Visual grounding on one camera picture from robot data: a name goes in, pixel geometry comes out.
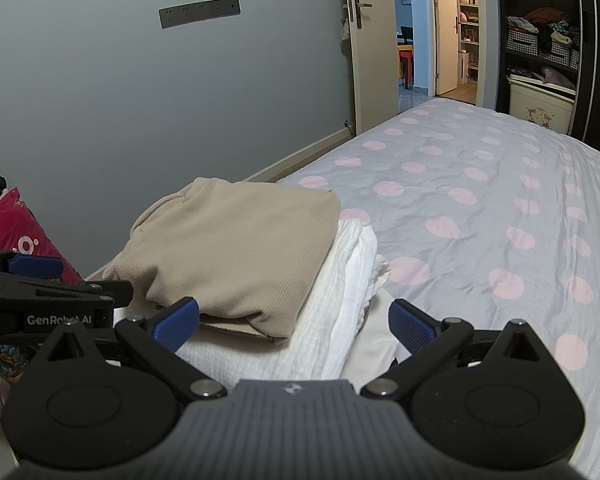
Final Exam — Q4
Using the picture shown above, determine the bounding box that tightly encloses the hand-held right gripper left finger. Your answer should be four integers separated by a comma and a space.
45, 296, 227, 402

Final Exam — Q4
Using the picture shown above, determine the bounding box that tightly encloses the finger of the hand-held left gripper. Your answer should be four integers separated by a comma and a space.
0, 272, 134, 312
0, 244, 65, 280

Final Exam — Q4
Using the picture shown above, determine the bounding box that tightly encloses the white smooth cloth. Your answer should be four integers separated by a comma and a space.
340, 287, 406, 386

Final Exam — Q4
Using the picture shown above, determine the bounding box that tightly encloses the beige knit sweater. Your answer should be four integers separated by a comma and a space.
102, 177, 342, 345

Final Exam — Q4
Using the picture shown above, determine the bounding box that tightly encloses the pink plastic bag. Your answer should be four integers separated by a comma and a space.
0, 187, 83, 286

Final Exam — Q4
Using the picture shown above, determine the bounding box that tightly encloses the cream room door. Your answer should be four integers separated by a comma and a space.
341, 0, 401, 136

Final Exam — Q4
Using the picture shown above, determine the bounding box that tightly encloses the blue patterned bag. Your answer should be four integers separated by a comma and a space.
0, 342, 36, 386

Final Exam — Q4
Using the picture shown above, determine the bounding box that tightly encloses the cream storage bin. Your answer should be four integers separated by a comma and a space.
507, 72, 577, 133

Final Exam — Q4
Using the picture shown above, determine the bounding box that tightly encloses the folded white muslin cloth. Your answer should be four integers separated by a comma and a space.
172, 217, 391, 381

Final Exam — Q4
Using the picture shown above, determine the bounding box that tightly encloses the checkered fabric basket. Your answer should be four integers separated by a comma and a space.
550, 40, 572, 67
507, 29, 540, 57

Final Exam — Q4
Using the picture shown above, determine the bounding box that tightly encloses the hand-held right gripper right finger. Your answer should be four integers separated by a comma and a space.
360, 298, 553, 402

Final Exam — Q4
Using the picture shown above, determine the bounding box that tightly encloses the grey wall socket strip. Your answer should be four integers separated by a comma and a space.
159, 0, 242, 30

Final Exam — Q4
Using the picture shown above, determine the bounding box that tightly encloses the cream hallway door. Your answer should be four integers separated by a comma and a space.
429, 0, 463, 97

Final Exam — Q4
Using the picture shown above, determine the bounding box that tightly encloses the grey purple cloth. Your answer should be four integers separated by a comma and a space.
510, 66, 577, 92

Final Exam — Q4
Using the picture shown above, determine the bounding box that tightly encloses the red stool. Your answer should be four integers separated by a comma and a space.
397, 44, 415, 90

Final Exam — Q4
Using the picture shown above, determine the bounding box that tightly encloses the metal door handle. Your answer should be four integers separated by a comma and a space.
347, 0, 373, 28

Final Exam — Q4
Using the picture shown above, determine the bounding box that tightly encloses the hallway shelf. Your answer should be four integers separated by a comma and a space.
457, 0, 481, 85

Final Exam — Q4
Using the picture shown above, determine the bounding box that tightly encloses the mixed clothes heap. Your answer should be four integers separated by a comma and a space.
507, 7, 581, 46

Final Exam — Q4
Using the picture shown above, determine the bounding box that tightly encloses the pink polka dot bed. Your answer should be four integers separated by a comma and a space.
82, 97, 600, 478

